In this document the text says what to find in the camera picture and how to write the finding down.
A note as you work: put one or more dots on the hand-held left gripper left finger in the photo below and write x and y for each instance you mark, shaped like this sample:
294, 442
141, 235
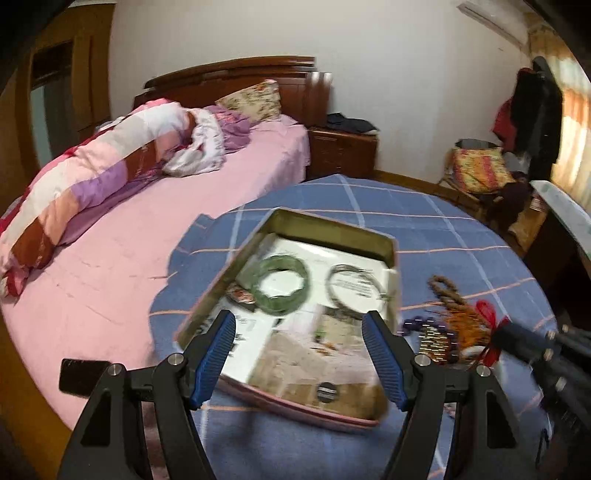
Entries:
214, 355

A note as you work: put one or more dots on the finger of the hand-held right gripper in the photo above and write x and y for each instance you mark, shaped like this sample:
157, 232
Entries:
521, 339

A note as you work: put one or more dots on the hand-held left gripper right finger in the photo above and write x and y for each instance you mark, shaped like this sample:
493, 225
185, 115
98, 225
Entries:
383, 355

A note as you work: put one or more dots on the gold metal tin box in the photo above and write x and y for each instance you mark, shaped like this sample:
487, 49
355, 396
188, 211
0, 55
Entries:
323, 221

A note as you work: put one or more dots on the small red printed card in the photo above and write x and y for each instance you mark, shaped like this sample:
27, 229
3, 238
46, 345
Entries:
240, 295

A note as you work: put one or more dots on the green jade bangle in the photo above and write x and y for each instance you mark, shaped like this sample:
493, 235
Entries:
258, 295

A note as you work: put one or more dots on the printed paper sheet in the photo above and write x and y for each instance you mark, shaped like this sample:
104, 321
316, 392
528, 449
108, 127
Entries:
295, 341

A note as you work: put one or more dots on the silver metal bangle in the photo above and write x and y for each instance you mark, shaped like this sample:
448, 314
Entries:
328, 286

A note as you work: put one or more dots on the yellow cloth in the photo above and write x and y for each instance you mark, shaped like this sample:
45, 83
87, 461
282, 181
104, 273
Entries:
528, 228

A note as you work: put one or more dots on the dark red clothes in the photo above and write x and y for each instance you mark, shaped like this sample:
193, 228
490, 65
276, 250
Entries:
512, 203

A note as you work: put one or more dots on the blue plaid cloth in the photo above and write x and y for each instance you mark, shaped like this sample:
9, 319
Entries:
415, 221

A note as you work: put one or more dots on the black phone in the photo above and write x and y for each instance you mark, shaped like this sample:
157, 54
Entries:
78, 376

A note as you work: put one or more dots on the desk with white top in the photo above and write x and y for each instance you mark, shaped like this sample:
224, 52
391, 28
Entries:
561, 203

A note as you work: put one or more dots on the bed with pink sheet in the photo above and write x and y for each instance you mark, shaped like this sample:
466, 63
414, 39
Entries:
138, 230

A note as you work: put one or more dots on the wooden chair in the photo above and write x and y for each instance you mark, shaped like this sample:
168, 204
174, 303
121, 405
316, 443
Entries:
461, 198

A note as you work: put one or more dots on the striped orange cushion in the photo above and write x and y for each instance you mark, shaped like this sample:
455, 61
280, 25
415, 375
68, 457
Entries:
480, 170

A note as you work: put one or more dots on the wooden nightstand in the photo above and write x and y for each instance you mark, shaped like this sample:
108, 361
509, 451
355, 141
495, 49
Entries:
341, 152

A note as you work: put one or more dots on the orange striped curtain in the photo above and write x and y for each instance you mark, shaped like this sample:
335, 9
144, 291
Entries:
575, 138

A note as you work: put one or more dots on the red hanging garment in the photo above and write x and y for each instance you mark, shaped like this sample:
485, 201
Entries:
505, 124

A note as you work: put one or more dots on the purple and white blanket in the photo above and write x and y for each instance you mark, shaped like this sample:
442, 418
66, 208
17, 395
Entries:
217, 138

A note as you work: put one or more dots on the black hanging coat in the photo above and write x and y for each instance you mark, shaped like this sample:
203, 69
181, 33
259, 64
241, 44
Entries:
538, 120

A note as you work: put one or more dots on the pink patchwork quilt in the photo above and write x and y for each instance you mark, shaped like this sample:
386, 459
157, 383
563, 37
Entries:
92, 170

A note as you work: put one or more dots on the dark folded clothes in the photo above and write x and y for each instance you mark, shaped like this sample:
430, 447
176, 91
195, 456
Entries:
351, 123

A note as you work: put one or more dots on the floral pillow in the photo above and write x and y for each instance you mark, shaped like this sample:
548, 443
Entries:
254, 99

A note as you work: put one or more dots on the wooden headboard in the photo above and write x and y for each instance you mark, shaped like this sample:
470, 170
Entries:
231, 74

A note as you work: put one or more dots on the wooden wardrobe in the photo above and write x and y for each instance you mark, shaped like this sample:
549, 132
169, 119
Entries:
78, 69

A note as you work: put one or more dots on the white air conditioner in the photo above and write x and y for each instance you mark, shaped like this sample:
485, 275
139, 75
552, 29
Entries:
494, 21

